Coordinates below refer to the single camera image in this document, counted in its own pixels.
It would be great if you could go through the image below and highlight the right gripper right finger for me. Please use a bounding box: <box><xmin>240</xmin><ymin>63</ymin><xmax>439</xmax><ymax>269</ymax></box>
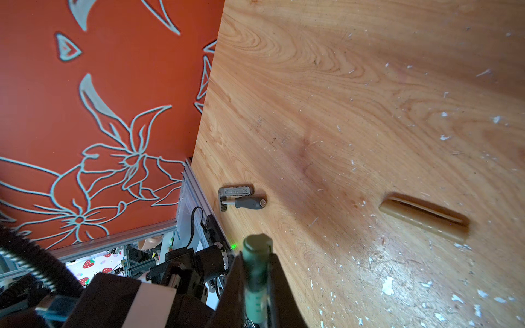
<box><xmin>267</xmin><ymin>254</ymin><xmax>307</xmax><ymax>328</ymax></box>

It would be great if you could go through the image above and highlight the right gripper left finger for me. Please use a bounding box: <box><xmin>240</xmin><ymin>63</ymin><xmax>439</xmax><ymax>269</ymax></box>
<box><xmin>206</xmin><ymin>252</ymin><xmax>246</xmax><ymax>328</ymax></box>

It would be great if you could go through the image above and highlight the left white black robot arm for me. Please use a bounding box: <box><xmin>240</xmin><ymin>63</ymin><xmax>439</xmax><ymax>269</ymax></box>
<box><xmin>1</xmin><ymin>227</ymin><xmax>228</xmax><ymax>327</ymax></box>

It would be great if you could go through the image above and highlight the tan pen cap upper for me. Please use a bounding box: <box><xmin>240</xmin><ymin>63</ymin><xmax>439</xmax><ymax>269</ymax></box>
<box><xmin>379</xmin><ymin>193</ymin><xmax>470</xmax><ymax>243</ymax></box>

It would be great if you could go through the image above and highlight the black handled wrench tool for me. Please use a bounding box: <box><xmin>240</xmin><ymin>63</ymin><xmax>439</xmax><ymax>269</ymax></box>
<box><xmin>217</xmin><ymin>185</ymin><xmax>267</xmax><ymax>213</ymax></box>

